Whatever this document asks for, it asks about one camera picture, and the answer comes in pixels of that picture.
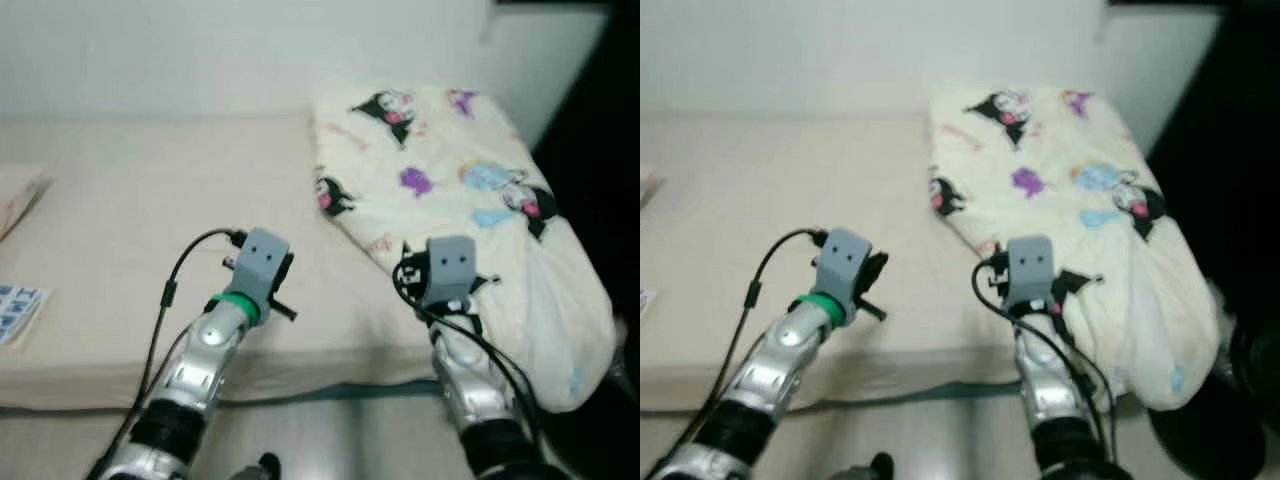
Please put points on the black round base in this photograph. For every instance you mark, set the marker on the black round base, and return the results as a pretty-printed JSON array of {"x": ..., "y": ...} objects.
[
  {"x": 1210, "y": 445},
  {"x": 600, "y": 450}
]

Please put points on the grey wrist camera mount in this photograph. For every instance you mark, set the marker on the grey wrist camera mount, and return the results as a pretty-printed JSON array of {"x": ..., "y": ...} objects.
[
  {"x": 1030, "y": 265},
  {"x": 260, "y": 262},
  {"x": 848, "y": 262},
  {"x": 450, "y": 265}
]

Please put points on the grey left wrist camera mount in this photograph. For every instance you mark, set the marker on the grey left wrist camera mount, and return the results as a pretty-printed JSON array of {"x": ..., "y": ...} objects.
[
  {"x": 260, "y": 262},
  {"x": 848, "y": 262}
]

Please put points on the beige sheeted mattress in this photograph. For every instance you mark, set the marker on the beige sheeted mattress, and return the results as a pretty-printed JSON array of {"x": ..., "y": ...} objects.
[
  {"x": 120, "y": 200},
  {"x": 760, "y": 200}
]

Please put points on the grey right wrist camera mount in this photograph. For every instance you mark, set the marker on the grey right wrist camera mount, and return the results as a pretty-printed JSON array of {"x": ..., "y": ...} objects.
[
  {"x": 1030, "y": 265},
  {"x": 450, "y": 265}
]

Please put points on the grey robot left leg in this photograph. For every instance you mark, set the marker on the grey robot left leg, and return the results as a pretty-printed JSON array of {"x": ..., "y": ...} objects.
[
  {"x": 262, "y": 468},
  {"x": 870, "y": 468}
]

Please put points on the cream cartoon print blanket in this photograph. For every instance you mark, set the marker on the cream cartoon print blanket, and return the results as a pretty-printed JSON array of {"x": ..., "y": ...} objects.
[
  {"x": 1050, "y": 150},
  {"x": 440, "y": 150}
]

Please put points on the black desk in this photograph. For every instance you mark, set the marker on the black desk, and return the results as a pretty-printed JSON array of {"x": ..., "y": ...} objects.
[{"x": 1170, "y": 4}]

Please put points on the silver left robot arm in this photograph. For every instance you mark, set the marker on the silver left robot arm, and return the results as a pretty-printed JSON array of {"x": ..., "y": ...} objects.
[
  {"x": 190, "y": 380},
  {"x": 780, "y": 380}
]

